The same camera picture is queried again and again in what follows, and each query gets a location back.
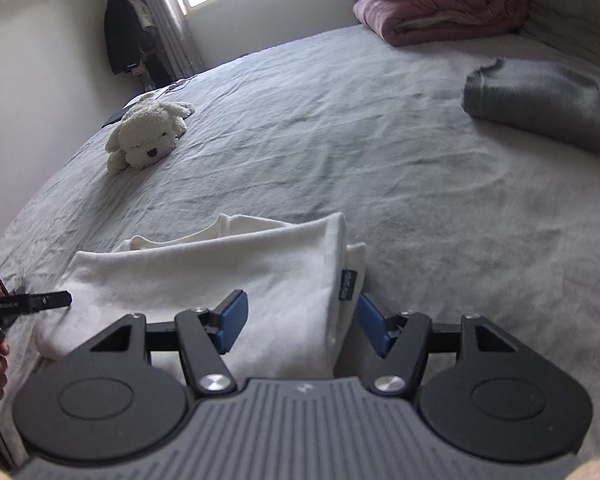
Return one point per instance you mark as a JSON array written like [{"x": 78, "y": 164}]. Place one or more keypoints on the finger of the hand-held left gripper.
[{"x": 52, "y": 301}]

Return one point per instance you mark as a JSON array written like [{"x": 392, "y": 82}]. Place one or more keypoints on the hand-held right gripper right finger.
[{"x": 372, "y": 322}]

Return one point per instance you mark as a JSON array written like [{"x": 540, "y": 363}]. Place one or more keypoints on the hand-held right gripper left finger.
[{"x": 235, "y": 320}]

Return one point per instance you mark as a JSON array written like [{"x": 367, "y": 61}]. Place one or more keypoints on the white printed sweatshirt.
[{"x": 205, "y": 270}]

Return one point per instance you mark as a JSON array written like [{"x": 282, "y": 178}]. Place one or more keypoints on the grey bed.
[{"x": 355, "y": 160}]

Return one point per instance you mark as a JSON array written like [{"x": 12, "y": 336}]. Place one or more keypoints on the white plush dog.
[{"x": 145, "y": 135}]

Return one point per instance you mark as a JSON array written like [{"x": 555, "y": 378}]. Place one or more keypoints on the black tablet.
[{"x": 116, "y": 117}]

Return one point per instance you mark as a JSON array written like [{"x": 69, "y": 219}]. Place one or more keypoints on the dark hanging jacket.
[{"x": 125, "y": 35}]

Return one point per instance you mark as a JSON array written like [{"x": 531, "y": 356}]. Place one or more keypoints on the grey folded sweater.
[{"x": 540, "y": 100}]

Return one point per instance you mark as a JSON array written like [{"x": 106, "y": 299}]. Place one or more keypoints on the grey patterned curtain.
[{"x": 170, "y": 25}]

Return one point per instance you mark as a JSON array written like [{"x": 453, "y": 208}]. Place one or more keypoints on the light hanging garment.
[{"x": 142, "y": 12}]

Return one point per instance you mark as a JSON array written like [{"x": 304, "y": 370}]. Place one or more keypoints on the pink folded quilt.
[{"x": 440, "y": 0}]

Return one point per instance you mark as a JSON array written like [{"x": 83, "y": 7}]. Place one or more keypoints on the grey padded headboard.
[{"x": 575, "y": 5}]

